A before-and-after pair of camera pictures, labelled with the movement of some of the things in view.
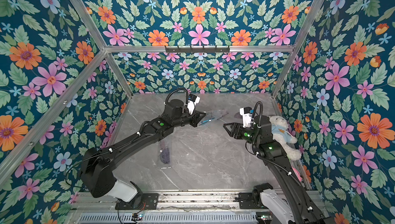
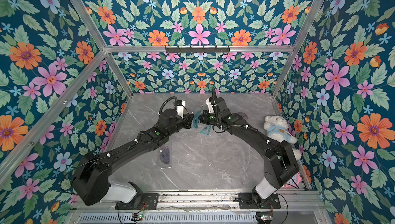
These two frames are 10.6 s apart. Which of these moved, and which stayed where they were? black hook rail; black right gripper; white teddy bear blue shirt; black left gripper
Moved: black right gripper
Stayed: black left gripper; white teddy bear blue shirt; black hook rail
